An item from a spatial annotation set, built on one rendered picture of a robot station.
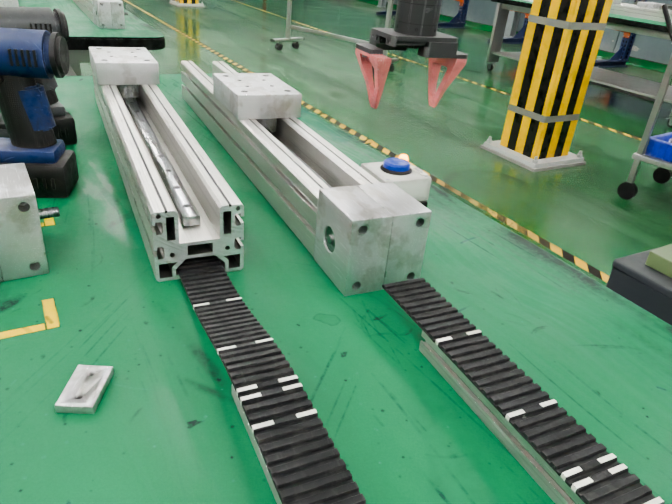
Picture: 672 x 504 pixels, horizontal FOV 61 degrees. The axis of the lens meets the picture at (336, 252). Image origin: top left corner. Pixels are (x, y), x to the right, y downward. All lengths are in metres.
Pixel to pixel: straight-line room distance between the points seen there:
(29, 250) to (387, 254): 0.39
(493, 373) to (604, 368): 0.15
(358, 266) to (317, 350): 0.12
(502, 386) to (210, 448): 0.24
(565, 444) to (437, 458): 0.10
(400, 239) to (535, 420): 0.25
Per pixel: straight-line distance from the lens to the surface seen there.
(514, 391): 0.51
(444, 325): 0.56
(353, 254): 0.61
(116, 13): 2.43
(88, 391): 0.52
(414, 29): 0.79
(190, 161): 0.77
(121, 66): 1.16
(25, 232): 0.68
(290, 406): 0.45
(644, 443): 0.57
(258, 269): 0.68
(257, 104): 0.96
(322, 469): 0.41
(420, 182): 0.84
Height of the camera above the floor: 1.13
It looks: 28 degrees down
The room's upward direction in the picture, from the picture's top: 6 degrees clockwise
